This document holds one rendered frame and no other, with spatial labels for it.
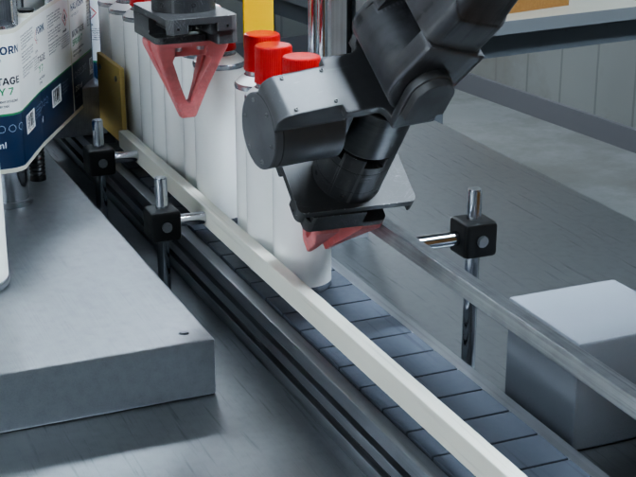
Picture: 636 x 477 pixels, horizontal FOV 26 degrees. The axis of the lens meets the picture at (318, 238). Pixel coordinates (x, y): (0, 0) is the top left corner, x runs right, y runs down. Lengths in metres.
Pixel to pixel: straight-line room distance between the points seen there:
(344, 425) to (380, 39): 0.29
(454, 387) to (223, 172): 0.42
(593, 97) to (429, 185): 3.43
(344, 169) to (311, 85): 0.10
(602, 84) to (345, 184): 3.99
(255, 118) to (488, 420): 0.27
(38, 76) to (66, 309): 0.40
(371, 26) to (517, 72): 4.44
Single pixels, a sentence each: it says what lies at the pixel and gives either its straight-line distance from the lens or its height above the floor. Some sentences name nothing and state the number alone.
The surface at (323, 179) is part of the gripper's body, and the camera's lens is 1.08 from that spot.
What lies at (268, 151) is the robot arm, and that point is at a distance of 0.99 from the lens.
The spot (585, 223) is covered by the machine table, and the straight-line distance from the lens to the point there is 1.56.
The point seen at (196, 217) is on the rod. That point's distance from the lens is 1.31.
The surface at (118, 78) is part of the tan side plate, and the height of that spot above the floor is 0.97.
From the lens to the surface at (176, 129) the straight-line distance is 1.45.
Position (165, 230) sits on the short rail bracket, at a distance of 1.29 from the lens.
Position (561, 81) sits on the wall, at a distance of 5.20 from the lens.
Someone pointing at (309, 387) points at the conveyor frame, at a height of 0.85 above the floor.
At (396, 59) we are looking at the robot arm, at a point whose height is 1.13.
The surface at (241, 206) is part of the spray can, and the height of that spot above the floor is 0.93.
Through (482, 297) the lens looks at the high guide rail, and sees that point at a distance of 0.99.
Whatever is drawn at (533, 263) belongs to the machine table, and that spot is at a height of 0.83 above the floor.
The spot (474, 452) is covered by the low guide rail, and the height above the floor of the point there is 0.91.
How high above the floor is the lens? 1.33
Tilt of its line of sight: 20 degrees down
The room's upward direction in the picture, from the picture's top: straight up
